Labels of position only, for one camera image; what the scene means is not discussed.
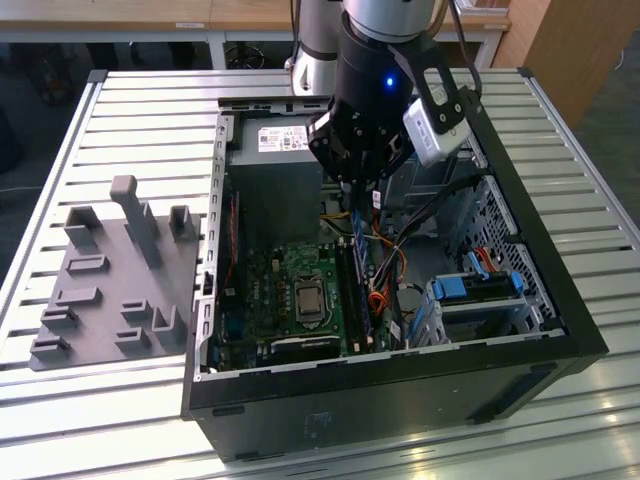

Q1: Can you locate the blue disk carrier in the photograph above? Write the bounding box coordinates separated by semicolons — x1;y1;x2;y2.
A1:
432;272;524;304

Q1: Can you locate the black open PC case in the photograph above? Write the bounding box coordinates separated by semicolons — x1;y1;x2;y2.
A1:
179;93;610;464

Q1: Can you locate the grey power supply unit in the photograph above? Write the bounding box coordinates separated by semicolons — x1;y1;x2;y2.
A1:
227;115;326;246

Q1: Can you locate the wooden cabinet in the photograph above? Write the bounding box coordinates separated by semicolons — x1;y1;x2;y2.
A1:
492;0;640;131

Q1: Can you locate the grey parts rack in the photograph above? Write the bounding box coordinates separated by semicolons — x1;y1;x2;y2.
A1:
28;174;204;372

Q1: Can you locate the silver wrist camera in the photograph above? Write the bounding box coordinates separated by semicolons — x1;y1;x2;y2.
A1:
402;97;474;169

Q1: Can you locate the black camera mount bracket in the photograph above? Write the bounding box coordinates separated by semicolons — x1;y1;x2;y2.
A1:
387;42;485;136

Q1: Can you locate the black office chair base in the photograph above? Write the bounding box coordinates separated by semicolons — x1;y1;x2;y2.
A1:
223;42;274;70

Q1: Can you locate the black RAM slot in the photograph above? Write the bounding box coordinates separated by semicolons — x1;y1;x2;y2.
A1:
335;237;362;354

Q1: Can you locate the silver CPU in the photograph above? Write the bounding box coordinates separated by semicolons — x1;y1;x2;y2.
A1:
298;288;324;315

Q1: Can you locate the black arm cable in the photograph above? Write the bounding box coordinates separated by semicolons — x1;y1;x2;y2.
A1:
447;0;485;101

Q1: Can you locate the wooden desk white frame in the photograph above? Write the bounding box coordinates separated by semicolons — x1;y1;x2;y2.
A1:
0;0;511;71

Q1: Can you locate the black cable bundle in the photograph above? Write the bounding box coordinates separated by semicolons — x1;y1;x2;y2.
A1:
372;174;484;301

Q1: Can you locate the red flat data wire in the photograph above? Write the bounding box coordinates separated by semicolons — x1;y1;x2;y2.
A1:
477;246;507;275

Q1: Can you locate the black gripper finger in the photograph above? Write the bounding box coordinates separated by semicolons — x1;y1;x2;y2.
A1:
360;127;416;201
307;112;361;201

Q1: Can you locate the grey metal disk bay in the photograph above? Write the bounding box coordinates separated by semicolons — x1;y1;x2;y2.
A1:
407;272;549;349

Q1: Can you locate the CPU socket metal cover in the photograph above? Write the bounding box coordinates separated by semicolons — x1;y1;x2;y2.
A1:
292;276;328;329

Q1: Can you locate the blue flat wire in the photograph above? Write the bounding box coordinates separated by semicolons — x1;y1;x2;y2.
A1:
468;249;490;280

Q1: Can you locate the green motherboard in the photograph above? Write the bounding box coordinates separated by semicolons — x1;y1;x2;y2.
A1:
208;234;399;374

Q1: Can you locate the black graphics card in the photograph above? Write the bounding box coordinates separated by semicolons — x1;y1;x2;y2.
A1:
268;333;342;365

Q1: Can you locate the grey metal drive cage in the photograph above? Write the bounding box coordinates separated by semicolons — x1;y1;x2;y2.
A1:
377;149;489;239

